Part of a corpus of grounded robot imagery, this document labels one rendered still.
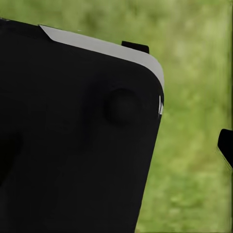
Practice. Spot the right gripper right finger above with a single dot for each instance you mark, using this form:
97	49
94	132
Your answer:
225	144

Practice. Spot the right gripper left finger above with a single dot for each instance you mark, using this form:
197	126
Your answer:
11	146

